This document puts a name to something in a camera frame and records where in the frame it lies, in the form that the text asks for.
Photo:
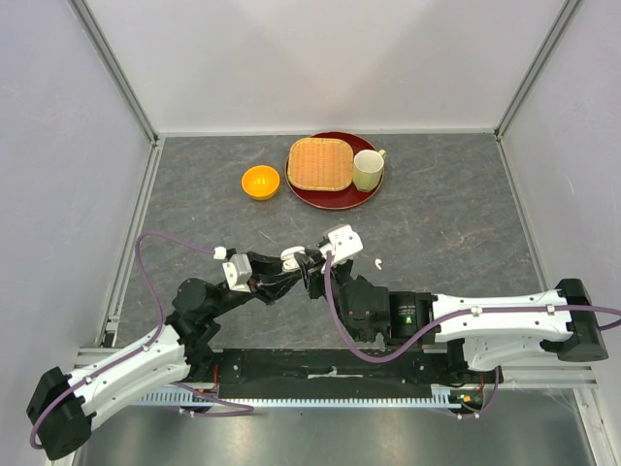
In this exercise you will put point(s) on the pale green mug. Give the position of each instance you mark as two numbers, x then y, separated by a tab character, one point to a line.
368	168

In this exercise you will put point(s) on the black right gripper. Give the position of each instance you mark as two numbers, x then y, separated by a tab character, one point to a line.
312	275

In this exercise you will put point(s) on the woven bamboo basket tray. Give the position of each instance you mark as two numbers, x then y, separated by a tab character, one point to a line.
320	164

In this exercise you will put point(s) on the red round lacquer tray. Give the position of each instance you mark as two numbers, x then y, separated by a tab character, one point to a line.
344	199

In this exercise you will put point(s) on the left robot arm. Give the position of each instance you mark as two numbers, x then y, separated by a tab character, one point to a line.
66	408

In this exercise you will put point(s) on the small white charging case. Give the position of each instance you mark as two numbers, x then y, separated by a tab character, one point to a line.
293	259

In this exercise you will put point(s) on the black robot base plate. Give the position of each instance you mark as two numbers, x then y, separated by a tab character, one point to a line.
322	374

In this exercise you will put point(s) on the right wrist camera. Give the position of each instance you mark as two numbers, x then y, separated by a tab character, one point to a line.
342	242

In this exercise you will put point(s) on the aluminium frame post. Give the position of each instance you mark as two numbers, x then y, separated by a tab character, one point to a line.
550	42
98	40

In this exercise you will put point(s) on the aluminium frame post right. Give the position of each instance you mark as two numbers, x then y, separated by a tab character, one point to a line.
550	42

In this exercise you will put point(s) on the light blue cable duct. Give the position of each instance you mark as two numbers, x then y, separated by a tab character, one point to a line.
174	396

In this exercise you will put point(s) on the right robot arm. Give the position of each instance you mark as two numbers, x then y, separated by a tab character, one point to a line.
480	334

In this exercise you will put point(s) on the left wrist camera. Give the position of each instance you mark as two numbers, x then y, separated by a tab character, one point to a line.
237	271

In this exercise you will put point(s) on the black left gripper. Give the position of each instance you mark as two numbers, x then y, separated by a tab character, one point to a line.
275	285

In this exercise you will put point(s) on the orange plastic bowl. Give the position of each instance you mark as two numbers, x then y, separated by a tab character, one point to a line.
261	182

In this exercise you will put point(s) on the aluminium frame post left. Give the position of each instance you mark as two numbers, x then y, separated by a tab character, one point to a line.
98	40

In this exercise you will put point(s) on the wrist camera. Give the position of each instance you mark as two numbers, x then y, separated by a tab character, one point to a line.
342	242
237	271

